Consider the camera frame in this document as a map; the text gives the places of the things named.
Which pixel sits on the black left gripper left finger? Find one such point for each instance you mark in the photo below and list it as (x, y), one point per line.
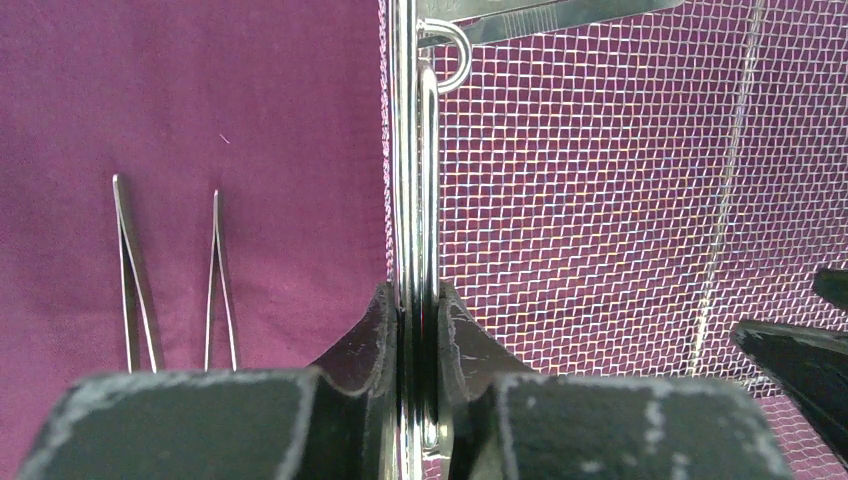
(334, 419)

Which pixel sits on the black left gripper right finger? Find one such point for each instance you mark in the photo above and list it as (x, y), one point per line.
(509, 422)

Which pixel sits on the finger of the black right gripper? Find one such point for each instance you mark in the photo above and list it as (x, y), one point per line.
(810, 366)
(831, 286)

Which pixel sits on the steel instrument tray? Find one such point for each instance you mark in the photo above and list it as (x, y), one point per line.
(618, 195)

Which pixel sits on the maroon surgical wrap cloth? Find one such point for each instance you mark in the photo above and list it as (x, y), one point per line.
(280, 105)

